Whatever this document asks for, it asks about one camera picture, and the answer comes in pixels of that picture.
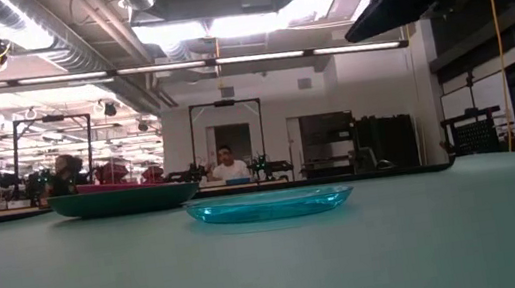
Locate small clear teal plastic plate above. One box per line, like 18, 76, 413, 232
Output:
184, 178, 357, 233

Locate large opaque pink plastic plate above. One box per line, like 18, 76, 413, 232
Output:
74, 172, 166, 199

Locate black curtain partition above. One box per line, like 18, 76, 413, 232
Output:
353, 110, 422, 175

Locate whiteboard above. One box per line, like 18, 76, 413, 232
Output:
437, 69, 515, 149

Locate long ceiling light bar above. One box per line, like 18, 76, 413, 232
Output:
0, 23, 410, 105

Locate dark shelf unit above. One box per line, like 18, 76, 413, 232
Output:
297, 109, 362, 181

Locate black pegboard cart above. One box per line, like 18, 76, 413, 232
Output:
437, 103, 508, 162

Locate person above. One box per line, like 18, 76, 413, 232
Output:
43, 152, 89, 199
201, 141, 252, 185

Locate small blue box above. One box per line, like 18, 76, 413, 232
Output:
224, 175, 253, 188

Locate green table mat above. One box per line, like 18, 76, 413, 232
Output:
0, 147, 515, 288

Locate large dark green plastic plate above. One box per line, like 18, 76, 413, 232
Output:
46, 175, 202, 227

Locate yellow hanging cable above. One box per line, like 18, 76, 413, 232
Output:
487, 0, 515, 154

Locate black metal table frame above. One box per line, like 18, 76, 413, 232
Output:
0, 148, 459, 235

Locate black background gantry frame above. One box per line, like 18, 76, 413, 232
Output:
6, 109, 102, 199
184, 94, 271, 179

